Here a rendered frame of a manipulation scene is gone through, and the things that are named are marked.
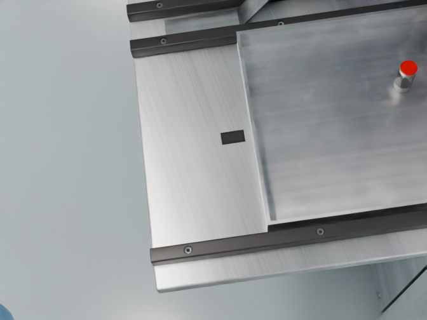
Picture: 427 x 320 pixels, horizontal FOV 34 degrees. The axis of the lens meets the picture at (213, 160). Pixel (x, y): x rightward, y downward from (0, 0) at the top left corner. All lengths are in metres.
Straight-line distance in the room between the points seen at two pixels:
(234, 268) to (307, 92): 0.25
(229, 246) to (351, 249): 0.14
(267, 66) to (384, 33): 0.16
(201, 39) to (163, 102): 0.10
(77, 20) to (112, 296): 0.80
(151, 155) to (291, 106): 0.19
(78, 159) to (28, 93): 0.25
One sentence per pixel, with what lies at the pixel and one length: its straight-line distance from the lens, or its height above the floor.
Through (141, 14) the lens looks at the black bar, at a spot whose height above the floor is 0.90.
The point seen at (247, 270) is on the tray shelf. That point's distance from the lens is 0.83.
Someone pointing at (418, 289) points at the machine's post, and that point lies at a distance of 1.27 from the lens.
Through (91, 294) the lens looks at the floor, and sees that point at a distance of 1.77.
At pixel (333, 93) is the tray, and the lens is 0.91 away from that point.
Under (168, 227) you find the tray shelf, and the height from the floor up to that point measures 0.88.
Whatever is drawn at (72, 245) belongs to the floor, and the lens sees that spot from 1.81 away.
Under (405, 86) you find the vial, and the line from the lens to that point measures 0.91.
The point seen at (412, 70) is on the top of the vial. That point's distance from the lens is 0.89.
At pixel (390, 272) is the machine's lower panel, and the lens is 1.46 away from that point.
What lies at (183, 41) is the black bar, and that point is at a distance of 0.93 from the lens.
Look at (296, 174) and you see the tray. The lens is 0.87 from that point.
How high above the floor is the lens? 1.69
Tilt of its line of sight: 68 degrees down
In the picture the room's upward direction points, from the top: 10 degrees counter-clockwise
